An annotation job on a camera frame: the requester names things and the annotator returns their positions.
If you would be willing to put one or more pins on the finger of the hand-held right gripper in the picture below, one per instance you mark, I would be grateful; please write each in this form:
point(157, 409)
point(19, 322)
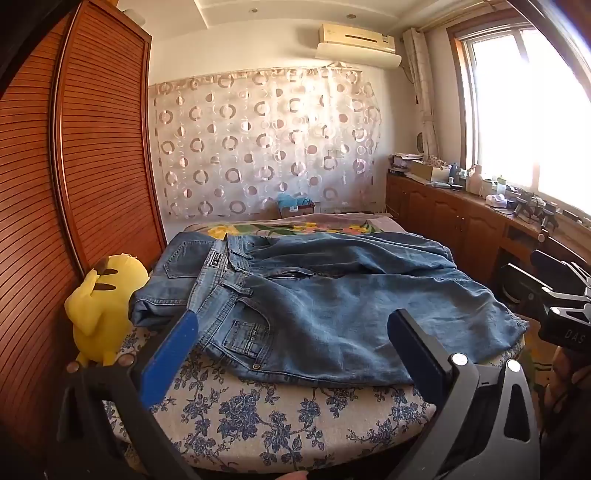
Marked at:
point(531, 293)
point(554, 263)

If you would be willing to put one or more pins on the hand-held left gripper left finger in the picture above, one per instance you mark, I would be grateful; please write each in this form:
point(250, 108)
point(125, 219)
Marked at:
point(168, 360)

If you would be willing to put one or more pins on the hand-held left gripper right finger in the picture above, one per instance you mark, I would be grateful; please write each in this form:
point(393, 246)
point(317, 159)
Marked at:
point(415, 355)

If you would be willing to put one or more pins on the faded blue jeans pants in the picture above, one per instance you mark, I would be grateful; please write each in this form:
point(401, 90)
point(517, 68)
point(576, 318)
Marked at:
point(346, 318)

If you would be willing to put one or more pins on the dark blue jeans pants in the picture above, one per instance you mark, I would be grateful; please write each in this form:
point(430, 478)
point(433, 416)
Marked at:
point(171, 290)

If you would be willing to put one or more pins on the black gadget with legs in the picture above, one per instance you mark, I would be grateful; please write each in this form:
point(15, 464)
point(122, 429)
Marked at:
point(535, 210)

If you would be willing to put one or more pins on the yellow plush toy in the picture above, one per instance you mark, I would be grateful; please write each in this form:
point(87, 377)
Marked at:
point(104, 314)

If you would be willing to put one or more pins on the white plastic jug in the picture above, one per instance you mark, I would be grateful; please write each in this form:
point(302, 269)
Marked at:
point(474, 181)

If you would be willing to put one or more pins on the wooden cabinet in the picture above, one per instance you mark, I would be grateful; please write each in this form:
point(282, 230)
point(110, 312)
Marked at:
point(443, 217)

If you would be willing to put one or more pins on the dark bottle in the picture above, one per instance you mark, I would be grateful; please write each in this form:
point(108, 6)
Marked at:
point(454, 174)

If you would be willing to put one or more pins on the open plain cardboard box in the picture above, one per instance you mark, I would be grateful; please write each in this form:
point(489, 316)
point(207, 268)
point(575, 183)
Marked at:
point(427, 173)

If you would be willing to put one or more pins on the window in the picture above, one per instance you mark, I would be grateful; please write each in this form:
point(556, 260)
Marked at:
point(517, 106)

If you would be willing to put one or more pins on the colourful flowered blanket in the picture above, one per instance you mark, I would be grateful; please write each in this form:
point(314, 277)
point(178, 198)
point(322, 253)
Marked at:
point(286, 226)

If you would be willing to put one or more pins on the stack of papers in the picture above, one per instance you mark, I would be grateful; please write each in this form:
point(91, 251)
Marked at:
point(401, 164)

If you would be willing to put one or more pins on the cardboard box with labels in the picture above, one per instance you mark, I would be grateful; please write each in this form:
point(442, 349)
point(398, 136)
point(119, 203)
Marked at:
point(295, 211)

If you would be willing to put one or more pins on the blue plastic bag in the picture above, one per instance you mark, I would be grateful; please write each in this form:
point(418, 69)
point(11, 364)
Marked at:
point(291, 199)

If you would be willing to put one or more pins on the beige patterned window curtain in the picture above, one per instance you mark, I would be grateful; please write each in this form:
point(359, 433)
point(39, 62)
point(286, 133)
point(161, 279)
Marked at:
point(422, 92)

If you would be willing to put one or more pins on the wooden louvered wardrobe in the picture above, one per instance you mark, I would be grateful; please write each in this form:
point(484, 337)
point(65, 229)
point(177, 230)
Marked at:
point(101, 138)

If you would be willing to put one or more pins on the sheer circle-patterned curtain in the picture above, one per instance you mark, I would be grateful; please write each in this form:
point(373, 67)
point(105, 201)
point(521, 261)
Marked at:
point(258, 138)

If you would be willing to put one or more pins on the oval wall hanging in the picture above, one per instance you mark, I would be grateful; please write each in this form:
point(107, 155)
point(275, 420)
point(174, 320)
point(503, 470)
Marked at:
point(421, 142)

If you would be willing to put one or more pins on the wall air conditioner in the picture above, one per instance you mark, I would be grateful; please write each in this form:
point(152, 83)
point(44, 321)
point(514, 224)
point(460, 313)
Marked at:
point(355, 36)

